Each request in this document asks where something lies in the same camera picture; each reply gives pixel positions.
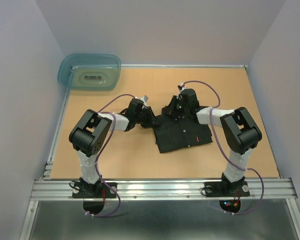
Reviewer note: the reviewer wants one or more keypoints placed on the blue transparent plastic bin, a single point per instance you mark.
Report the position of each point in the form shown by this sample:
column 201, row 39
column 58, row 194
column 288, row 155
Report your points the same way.
column 89, row 72

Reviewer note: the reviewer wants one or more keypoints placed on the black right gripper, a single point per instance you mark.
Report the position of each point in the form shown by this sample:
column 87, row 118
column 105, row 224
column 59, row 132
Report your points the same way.
column 170, row 109

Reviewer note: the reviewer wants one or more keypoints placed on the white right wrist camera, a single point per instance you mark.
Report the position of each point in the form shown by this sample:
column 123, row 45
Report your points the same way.
column 181, row 87

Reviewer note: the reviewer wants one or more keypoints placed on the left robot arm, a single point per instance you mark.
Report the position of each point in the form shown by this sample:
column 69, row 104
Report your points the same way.
column 93, row 132

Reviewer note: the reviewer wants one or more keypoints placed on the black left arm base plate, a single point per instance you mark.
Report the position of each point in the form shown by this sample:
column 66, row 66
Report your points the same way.
column 107, row 190

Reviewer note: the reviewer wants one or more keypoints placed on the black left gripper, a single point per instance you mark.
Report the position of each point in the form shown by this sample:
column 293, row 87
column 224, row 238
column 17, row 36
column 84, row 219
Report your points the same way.
column 151, row 117

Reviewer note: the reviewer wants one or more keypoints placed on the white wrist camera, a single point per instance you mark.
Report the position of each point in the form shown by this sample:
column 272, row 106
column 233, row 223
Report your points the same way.
column 145, row 99
column 181, row 87

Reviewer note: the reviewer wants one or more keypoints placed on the aluminium front rail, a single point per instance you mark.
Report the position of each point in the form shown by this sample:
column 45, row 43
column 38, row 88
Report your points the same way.
column 157, row 189

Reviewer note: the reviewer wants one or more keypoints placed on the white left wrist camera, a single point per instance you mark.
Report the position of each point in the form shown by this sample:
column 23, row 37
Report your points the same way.
column 145, row 99

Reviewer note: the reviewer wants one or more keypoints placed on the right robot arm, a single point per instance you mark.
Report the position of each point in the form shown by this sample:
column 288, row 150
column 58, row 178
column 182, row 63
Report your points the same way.
column 241, row 133

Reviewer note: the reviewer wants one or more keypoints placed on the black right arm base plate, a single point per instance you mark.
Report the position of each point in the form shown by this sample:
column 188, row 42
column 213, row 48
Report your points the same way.
column 222, row 189

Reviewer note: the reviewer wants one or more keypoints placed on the black pinstriped long sleeve shirt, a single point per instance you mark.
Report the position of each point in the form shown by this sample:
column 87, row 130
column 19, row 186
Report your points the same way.
column 178, row 131

